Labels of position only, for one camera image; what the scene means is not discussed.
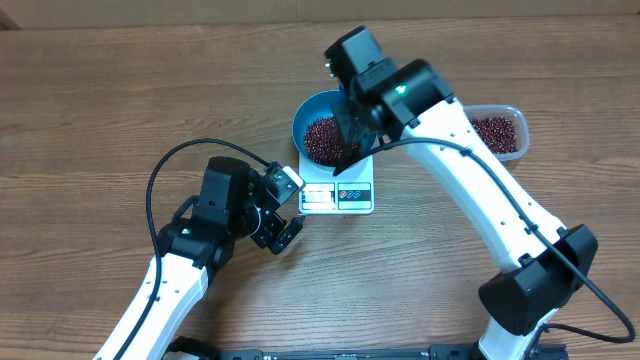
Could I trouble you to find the blue plastic measuring scoop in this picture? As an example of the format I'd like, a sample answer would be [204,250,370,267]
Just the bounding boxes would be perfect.
[338,83,348,101]

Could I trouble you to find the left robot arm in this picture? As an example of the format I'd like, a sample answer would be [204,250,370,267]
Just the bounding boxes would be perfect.
[96,156,304,360]

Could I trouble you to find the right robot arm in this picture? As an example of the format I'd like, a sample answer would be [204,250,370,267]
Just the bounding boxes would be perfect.
[325,26,598,359]

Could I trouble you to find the white digital kitchen scale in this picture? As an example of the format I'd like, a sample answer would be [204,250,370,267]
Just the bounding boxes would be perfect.
[299,152,375,215]

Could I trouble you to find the teal round bowl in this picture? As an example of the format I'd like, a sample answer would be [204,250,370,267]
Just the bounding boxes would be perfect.
[291,89,379,173]

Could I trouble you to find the red adzuki beans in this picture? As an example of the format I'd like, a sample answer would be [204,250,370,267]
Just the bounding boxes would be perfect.
[303,115,519,168]

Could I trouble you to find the clear plastic food container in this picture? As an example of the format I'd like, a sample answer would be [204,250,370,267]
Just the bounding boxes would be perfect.
[464,105,530,162]

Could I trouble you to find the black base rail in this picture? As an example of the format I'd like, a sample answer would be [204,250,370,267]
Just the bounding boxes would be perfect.
[164,335,569,360]

